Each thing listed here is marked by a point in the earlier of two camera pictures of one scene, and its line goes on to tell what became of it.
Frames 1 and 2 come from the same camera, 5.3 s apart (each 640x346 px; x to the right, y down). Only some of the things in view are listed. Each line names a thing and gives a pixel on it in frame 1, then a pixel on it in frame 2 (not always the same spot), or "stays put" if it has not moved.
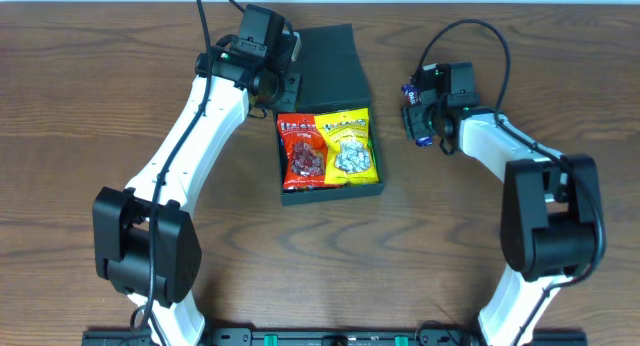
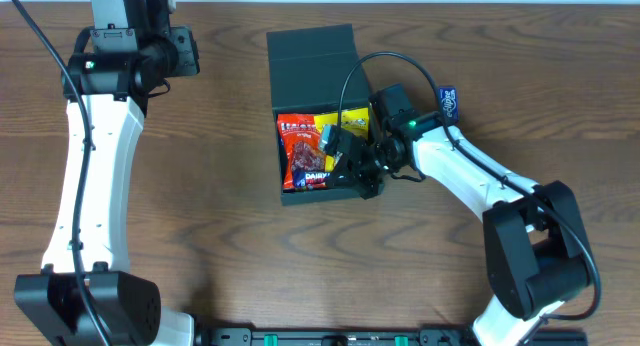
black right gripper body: (412, 120) -> (353, 161)
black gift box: (333, 77) stays put
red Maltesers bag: (304, 150) stays put
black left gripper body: (288, 89) -> (111, 38)
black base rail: (338, 336) stays put
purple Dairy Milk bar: (413, 97) -> (311, 179)
